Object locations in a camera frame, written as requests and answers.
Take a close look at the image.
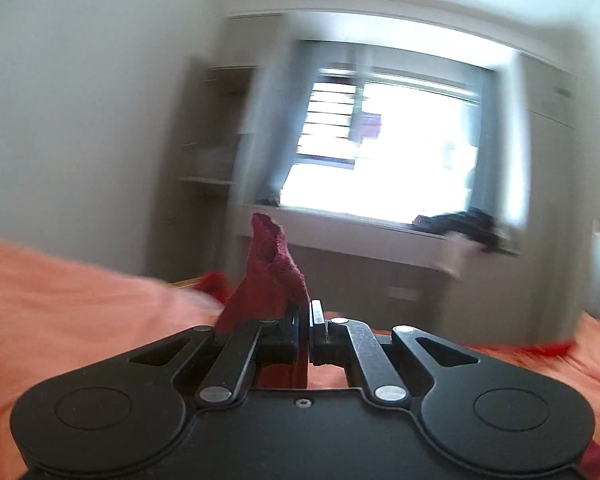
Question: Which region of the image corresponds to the white cloth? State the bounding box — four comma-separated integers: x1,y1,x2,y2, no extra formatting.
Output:
432,232,486,277

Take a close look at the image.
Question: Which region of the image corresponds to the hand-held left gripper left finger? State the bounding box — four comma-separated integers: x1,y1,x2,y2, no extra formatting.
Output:
129,309,300,408

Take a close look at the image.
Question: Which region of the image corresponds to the hanging pink garment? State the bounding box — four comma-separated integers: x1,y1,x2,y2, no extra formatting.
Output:
347,112,384,142

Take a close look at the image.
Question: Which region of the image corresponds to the dark clothes pile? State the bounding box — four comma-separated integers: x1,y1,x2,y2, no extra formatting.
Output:
412,210,512,253

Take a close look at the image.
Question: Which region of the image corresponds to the tall beige wardrobe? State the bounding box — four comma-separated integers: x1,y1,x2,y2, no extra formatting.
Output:
524,55,583,348

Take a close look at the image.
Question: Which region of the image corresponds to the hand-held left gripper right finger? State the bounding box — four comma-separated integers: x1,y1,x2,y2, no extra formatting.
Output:
309,300,481,408

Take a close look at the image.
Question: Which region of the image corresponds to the window bench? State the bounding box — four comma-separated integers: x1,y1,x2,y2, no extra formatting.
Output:
235,204,526,348

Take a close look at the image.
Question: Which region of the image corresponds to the sheer grey curtain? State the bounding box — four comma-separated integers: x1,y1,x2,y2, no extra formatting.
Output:
252,40,326,206

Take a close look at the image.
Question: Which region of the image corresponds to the dark red garment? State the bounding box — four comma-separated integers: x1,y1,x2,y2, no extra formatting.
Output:
214,212,312,391

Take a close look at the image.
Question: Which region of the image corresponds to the blue-grey curtain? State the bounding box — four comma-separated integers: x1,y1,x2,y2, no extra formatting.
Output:
465,55,531,233

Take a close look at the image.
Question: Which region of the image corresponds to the window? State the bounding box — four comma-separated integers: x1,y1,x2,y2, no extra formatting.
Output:
282,67,496,226

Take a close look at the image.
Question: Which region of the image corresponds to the orange bed blanket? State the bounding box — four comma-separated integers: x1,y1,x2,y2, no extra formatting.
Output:
0,232,600,480

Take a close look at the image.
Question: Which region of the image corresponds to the bright red object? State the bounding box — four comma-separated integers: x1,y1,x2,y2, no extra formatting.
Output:
199,272,232,306

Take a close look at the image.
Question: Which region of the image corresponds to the open shelf cabinet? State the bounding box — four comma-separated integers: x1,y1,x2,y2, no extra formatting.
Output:
165,65,261,281

